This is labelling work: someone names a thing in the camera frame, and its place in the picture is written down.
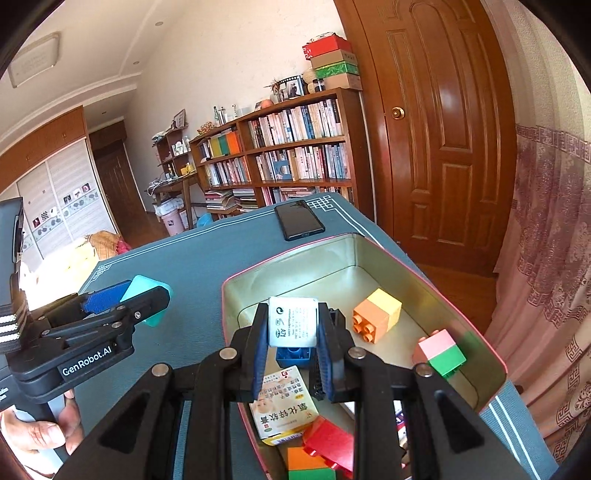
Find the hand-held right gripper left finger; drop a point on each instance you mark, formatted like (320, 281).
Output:
(261, 355)

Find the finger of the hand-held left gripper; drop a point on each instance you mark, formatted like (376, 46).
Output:
(106, 297)
(143, 304)

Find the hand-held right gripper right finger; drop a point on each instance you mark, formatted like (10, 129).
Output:
(325, 364)

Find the teal floss box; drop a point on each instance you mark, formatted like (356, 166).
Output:
(143, 284)

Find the blue toy block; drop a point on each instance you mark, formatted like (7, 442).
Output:
(295, 356)

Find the small white box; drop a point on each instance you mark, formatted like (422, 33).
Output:
(293, 323)

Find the green yellow medicine box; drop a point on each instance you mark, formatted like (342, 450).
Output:
(281, 401)

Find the yellow orange toy block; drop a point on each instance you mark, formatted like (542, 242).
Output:
(376, 314)

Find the red toy block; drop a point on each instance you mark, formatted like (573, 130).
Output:
(330, 443)

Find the red tin box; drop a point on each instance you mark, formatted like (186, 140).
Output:
(369, 277)

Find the orange green toy block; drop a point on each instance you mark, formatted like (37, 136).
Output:
(309, 464)

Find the pink green toy block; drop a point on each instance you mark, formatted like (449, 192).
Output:
(441, 353)

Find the blue cloth desktop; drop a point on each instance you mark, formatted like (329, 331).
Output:
(184, 258)

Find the person's left hand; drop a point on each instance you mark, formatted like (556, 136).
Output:
(32, 434)

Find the yellow blanket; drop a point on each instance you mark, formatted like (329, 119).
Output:
(69, 267)

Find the pink bin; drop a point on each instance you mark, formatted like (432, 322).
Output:
(171, 224)

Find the wardrobe with sliding doors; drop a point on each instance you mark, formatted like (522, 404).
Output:
(55, 198)

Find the dark wooden door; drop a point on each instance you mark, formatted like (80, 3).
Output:
(115, 184)

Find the wooden side desk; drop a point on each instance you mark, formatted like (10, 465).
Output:
(175, 184)

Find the pile of books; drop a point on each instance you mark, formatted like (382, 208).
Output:
(228, 201)

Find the black phone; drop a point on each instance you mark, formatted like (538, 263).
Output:
(300, 220)

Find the small wooden shelf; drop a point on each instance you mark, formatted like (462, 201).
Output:
(173, 152)

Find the wooden bookshelf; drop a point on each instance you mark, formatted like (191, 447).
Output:
(355, 138)

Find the rows of books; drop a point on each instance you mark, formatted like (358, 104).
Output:
(300, 124)

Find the patterned pink curtain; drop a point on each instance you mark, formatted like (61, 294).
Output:
(545, 277)

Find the ceiling lamp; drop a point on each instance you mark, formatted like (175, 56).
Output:
(34, 60)

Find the brown wooden door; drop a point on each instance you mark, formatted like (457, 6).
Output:
(438, 138)

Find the twine ball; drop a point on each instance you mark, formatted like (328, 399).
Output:
(309, 75)

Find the cardboard box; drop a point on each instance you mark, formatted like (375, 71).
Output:
(344, 82)

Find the green storage box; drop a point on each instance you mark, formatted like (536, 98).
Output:
(337, 70)

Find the brown storage box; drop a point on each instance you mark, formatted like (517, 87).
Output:
(334, 59)

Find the red storage box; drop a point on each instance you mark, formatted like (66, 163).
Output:
(328, 46)

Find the picture frame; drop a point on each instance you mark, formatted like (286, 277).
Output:
(179, 118)

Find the film strip photo frame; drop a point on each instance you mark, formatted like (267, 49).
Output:
(291, 87)

